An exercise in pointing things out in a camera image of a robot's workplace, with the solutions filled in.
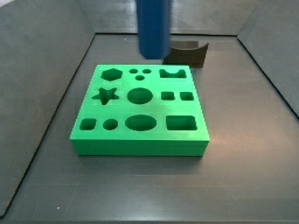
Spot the blue hexagonal prism peg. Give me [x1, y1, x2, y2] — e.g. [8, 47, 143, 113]
[135, 0, 173, 60]

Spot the green shape sorter block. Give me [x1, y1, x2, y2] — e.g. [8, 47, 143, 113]
[70, 65, 211, 156]

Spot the dark curved block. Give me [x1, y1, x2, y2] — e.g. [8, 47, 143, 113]
[163, 41, 210, 68]

